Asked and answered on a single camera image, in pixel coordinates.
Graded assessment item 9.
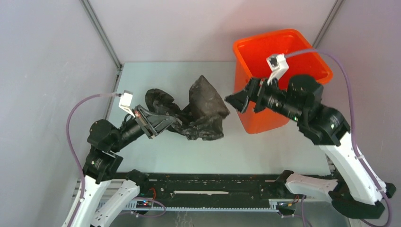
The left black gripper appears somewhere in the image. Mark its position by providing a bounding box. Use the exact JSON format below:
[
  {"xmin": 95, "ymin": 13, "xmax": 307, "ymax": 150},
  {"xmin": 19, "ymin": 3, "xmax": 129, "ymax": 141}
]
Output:
[{"xmin": 111, "ymin": 103, "xmax": 178, "ymax": 151}]

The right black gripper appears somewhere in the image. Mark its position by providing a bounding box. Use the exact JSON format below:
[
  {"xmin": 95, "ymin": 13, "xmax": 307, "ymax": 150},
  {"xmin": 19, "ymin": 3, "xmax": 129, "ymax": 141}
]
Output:
[{"xmin": 223, "ymin": 74, "xmax": 302, "ymax": 122}]

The black plastic trash bag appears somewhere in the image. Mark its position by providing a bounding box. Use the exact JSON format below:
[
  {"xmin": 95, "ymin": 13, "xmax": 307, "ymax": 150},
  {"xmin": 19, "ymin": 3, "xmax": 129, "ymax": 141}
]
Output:
[{"xmin": 145, "ymin": 75, "xmax": 230, "ymax": 141}]

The orange plastic trash bin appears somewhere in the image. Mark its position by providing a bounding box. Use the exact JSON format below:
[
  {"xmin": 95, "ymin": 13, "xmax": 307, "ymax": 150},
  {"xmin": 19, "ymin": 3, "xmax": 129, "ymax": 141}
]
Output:
[{"xmin": 233, "ymin": 29, "xmax": 333, "ymax": 134}]

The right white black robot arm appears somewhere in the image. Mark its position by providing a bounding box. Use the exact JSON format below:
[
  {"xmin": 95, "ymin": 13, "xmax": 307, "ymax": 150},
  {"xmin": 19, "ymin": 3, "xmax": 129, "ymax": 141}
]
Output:
[{"xmin": 225, "ymin": 74, "xmax": 385, "ymax": 219}]

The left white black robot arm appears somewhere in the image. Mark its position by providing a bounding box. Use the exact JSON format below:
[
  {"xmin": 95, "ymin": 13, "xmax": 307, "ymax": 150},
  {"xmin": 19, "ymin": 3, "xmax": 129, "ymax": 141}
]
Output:
[{"xmin": 63, "ymin": 105, "xmax": 176, "ymax": 227}]

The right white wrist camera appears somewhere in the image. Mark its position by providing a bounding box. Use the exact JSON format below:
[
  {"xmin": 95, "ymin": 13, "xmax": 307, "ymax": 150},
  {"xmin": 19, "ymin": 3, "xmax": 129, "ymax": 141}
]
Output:
[{"xmin": 266, "ymin": 53, "xmax": 289, "ymax": 85}]

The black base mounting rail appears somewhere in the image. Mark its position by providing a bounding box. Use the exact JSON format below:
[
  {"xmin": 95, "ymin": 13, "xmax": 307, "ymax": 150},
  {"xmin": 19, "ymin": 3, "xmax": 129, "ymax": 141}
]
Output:
[{"xmin": 142, "ymin": 173, "xmax": 296, "ymax": 208}]

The left aluminium frame post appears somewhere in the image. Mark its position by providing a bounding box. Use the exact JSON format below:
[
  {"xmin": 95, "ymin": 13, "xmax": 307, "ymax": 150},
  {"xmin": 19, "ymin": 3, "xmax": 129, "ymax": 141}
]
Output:
[{"xmin": 79, "ymin": 0, "xmax": 122, "ymax": 70}]

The aluminium frame post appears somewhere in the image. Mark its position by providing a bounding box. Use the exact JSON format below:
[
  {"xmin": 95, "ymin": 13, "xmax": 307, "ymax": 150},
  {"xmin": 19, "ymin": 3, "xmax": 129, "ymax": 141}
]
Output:
[
  {"xmin": 79, "ymin": 0, "xmax": 122, "ymax": 70},
  {"xmin": 312, "ymin": 0, "xmax": 346, "ymax": 49}
]

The white slotted cable duct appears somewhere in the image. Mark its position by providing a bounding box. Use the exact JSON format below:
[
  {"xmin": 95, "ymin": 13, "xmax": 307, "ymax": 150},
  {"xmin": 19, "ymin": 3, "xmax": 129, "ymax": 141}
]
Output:
[{"xmin": 122, "ymin": 201, "xmax": 278, "ymax": 212}]

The right aluminium frame post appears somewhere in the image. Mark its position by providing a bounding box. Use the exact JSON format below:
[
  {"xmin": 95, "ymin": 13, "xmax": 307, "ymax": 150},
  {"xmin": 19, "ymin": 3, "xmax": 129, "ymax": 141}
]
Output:
[{"xmin": 312, "ymin": 0, "xmax": 346, "ymax": 49}]

